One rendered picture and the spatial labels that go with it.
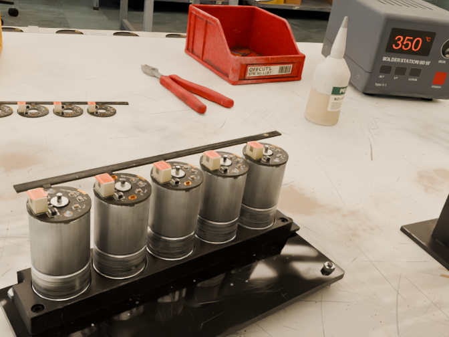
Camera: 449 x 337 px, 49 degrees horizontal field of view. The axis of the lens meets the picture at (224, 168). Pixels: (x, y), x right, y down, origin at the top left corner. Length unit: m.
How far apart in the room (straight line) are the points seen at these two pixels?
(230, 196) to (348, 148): 0.22
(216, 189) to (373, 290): 0.11
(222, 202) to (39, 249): 0.09
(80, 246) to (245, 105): 0.31
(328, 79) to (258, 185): 0.23
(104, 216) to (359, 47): 0.44
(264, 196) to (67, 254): 0.11
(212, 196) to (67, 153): 0.16
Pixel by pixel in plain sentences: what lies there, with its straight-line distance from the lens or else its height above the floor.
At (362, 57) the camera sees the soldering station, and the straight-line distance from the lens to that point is 0.59.
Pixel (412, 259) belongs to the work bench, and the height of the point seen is 0.75.
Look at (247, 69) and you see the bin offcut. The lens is 0.55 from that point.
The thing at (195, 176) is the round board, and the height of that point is 0.81.
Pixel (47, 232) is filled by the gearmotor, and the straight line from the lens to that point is 0.20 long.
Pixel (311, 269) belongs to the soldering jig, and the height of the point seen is 0.76.
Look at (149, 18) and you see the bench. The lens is 2.68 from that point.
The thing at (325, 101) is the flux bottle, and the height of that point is 0.77.
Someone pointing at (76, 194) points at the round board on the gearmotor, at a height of 0.81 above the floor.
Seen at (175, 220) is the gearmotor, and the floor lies 0.79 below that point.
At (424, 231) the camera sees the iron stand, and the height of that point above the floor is 0.75.
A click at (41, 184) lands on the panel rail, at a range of 0.22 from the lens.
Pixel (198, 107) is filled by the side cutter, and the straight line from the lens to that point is 0.46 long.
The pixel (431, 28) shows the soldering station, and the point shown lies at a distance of 0.59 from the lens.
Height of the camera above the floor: 0.93
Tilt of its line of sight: 29 degrees down
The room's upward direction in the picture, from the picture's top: 9 degrees clockwise
